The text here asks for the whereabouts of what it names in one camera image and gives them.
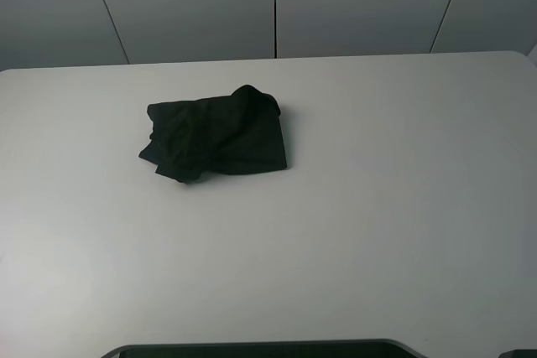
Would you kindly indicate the black object bottom right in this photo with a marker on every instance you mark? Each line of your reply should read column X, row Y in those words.
column 520, row 353

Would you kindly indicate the black printed t-shirt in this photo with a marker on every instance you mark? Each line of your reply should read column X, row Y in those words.
column 239, row 134

